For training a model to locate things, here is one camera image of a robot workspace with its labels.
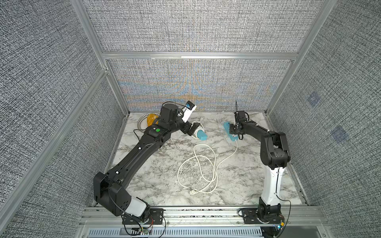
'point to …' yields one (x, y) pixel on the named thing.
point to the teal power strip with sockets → (202, 135)
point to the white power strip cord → (197, 128)
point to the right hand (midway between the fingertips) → (235, 125)
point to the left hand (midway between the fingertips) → (194, 116)
